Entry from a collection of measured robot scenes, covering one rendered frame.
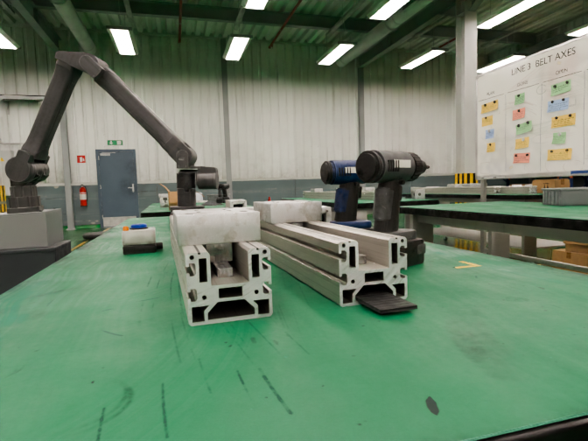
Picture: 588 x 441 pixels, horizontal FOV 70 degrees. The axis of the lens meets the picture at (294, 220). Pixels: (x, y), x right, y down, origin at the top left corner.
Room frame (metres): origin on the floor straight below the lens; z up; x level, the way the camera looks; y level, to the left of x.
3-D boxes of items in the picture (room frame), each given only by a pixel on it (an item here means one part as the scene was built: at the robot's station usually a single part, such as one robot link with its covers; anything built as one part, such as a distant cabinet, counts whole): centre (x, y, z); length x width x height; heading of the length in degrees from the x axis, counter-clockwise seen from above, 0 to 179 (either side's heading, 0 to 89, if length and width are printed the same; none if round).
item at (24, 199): (1.32, 0.85, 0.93); 0.12 x 0.09 x 0.08; 24
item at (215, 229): (0.63, 0.12, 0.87); 0.16 x 0.11 x 0.07; 18
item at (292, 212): (0.93, 0.02, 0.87); 0.16 x 0.11 x 0.07; 18
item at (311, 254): (0.93, 0.02, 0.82); 0.80 x 0.10 x 0.09; 18
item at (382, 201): (0.82, -0.21, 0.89); 0.20 x 0.08 x 0.22; 129
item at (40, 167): (1.33, 0.83, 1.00); 0.09 x 0.05 x 0.10; 89
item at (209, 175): (1.32, 0.29, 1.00); 0.12 x 0.09 x 0.12; 89
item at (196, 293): (0.87, 0.20, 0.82); 0.80 x 0.10 x 0.09; 18
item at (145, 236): (1.10, 0.40, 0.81); 0.10 x 0.08 x 0.06; 108
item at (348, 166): (1.06, -0.17, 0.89); 0.20 x 0.08 x 0.22; 109
